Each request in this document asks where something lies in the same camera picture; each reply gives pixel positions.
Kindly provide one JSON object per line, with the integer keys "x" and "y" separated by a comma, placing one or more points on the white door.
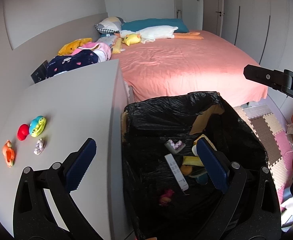
{"x": 212, "y": 5}

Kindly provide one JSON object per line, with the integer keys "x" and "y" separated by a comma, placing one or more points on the white carton box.
{"x": 176, "y": 171}

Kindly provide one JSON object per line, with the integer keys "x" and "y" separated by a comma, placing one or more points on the red toy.
{"x": 22, "y": 131}

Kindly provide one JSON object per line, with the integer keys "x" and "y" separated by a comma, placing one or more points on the pastel foam puzzle mat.
{"x": 266, "y": 130}

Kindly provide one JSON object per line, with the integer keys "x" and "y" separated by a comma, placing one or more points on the patterned white wrapper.
{"x": 174, "y": 145}

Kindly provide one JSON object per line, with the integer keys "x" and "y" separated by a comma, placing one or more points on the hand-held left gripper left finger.
{"x": 81, "y": 165}

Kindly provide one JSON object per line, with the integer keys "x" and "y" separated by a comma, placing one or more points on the black box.
{"x": 40, "y": 72}

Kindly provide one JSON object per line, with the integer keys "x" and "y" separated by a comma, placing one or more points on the navy patterned clothing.
{"x": 71, "y": 62}

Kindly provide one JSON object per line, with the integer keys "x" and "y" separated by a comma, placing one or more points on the pink garment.
{"x": 100, "y": 51}

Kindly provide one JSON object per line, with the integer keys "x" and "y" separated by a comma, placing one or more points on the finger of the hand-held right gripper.
{"x": 264, "y": 76}

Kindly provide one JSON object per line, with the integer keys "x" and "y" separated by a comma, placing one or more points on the bed with pink sheet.
{"x": 186, "y": 67}

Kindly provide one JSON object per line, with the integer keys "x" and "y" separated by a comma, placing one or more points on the green frog toy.
{"x": 37, "y": 126}

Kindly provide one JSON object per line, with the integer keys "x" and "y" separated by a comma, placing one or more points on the teal plastic cup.
{"x": 201, "y": 179}

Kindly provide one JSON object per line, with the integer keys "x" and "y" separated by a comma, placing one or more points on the yellow plush toy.
{"x": 72, "y": 46}

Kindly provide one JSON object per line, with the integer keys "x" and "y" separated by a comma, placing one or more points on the patchwork pillow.
{"x": 109, "y": 25}

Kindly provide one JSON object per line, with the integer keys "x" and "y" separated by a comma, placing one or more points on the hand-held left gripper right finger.
{"x": 211, "y": 165}

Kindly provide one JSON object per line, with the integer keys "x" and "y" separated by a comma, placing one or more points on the grey patterned small toy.
{"x": 39, "y": 147}

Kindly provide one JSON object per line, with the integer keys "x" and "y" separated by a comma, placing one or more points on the teal pillow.
{"x": 159, "y": 23}

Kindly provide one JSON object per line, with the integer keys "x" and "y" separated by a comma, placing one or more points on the cardboard bin with black bag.
{"x": 149, "y": 130}

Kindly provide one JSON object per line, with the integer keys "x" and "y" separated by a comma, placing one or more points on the grey patterned pillow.
{"x": 106, "y": 40}

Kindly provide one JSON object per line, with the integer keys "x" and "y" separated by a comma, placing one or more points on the yellow patterned bolster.
{"x": 116, "y": 46}

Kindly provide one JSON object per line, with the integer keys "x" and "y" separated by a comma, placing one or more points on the white wardrobe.
{"x": 261, "y": 17}

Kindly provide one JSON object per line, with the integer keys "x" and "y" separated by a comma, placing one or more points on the white goose plush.
{"x": 154, "y": 33}

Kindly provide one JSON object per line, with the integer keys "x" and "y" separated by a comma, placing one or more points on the orange plush ball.
{"x": 186, "y": 169}

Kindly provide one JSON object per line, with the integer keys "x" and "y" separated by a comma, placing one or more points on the pink toy figure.
{"x": 166, "y": 197}

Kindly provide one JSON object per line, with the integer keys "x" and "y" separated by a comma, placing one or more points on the yellow duck plush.
{"x": 131, "y": 39}

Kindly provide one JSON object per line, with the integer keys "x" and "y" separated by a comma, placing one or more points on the orange toy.
{"x": 9, "y": 153}

